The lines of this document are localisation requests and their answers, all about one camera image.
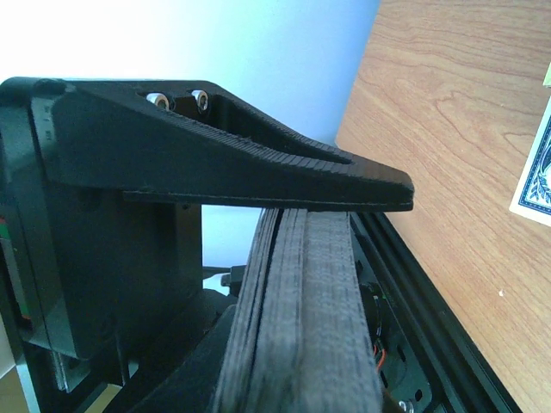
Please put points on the blue backed card deck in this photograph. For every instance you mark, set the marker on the blue backed card deck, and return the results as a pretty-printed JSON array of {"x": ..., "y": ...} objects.
[{"x": 299, "y": 340}]

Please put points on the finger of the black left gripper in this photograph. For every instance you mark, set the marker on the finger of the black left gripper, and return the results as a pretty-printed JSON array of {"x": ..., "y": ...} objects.
[
  {"x": 192, "y": 141},
  {"x": 180, "y": 372}
]

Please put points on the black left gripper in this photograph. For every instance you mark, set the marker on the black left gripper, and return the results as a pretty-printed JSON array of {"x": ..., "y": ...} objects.
[{"x": 99, "y": 256}]

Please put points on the black front frame rail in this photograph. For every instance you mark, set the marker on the black front frame rail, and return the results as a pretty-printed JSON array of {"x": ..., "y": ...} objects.
[{"x": 425, "y": 359}]

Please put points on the blue club special card box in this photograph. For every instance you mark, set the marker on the blue club special card box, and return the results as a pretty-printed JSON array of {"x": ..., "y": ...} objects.
[{"x": 531, "y": 199}]

